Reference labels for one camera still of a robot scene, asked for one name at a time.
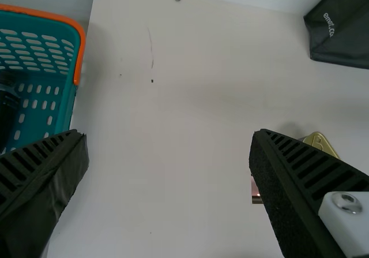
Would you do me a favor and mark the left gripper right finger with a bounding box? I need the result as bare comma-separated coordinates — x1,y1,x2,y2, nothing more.
248,129,369,258

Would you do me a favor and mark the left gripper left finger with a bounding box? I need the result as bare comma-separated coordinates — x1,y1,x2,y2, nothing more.
0,129,89,258

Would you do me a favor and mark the teal shopping basket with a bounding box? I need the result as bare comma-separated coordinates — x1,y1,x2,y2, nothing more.
0,3,86,155

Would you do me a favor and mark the dark grey bag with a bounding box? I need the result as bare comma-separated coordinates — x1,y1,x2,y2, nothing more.
303,0,369,70

